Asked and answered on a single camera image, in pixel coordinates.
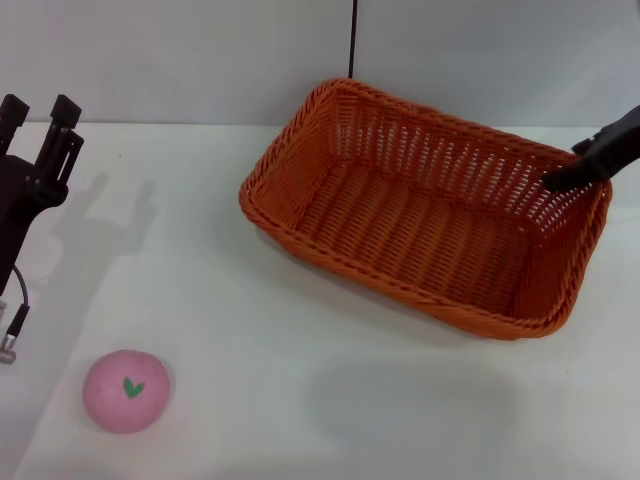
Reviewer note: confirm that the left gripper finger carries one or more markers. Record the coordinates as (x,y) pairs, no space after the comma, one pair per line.
(60,150)
(14,111)

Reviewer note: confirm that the pink ball with green leaf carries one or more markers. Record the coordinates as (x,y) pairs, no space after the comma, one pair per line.
(115,400)

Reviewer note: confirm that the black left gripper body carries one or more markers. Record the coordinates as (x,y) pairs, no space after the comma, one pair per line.
(20,200)

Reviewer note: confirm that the black vertical wall strip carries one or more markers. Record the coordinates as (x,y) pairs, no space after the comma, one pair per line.
(352,35)

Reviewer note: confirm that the orange woven rectangular basket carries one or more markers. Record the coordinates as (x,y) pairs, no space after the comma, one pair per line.
(415,235)

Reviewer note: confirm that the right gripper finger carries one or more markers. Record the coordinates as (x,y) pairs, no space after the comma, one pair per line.
(602,160)

